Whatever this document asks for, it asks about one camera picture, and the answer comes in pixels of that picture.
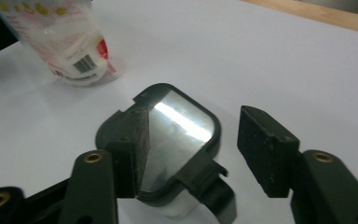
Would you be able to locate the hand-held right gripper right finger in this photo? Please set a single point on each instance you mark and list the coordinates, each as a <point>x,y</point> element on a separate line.
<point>267,155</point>

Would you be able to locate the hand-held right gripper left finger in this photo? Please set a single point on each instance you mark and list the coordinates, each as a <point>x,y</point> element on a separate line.
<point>130,155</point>

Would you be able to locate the red and white pouch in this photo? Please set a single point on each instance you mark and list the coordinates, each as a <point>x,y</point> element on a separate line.
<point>65,43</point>

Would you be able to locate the white table cover sheet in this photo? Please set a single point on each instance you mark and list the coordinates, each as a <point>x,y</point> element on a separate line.
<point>261,68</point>

